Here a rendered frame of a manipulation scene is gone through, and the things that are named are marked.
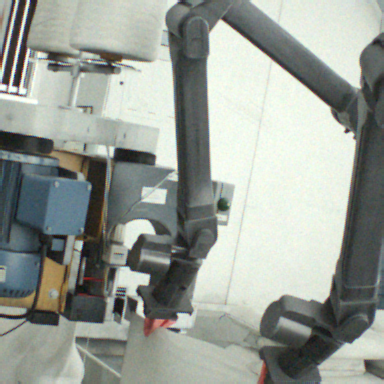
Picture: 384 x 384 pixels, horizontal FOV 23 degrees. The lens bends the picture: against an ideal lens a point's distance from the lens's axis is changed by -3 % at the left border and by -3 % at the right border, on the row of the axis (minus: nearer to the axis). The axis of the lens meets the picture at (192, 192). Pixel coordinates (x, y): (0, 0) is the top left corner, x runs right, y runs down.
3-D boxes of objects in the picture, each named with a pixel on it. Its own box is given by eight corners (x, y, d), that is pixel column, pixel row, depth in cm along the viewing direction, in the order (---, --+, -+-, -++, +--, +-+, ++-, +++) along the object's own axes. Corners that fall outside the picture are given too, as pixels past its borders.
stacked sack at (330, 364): (368, 383, 463) (374, 357, 462) (298, 380, 445) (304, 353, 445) (302, 349, 523) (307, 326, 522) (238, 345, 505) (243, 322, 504)
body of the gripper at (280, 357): (255, 351, 144) (282, 327, 140) (305, 353, 150) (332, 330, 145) (265, 387, 141) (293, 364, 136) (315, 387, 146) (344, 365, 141)
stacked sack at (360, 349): (409, 364, 467) (416, 337, 466) (313, 364, 433) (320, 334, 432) (359, 344, 503) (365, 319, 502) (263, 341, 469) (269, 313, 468)
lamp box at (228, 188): (227, 226, 200) (235, 184, 199) (209, 224, 198) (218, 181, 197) (209, 220, 206) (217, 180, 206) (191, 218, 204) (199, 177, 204)
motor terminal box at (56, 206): (83, 250, 158) (94, 182, 157) (42, 249, 149) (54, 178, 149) (48, 239, 163) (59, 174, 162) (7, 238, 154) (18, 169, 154)
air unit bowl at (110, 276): (117, 298, 183) (123, 268, 183) (103, 297, 181) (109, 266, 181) (111, 295, 186) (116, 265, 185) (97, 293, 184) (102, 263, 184)
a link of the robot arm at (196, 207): (213, 15, 151) (192, 4, 161) (180, 19, 150) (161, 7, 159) (222, 253, 168) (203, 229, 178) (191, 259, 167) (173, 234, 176)
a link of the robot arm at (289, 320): (374, 322, 131) (362, 284, 138) (310, 297, 128) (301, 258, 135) (326, 375, 137) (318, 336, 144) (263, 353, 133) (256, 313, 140)
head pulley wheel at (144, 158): (162, 168, 194) (164, 156, 194) (123, 162, 189) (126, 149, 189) (142, 163, 202) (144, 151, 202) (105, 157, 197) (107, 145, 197)
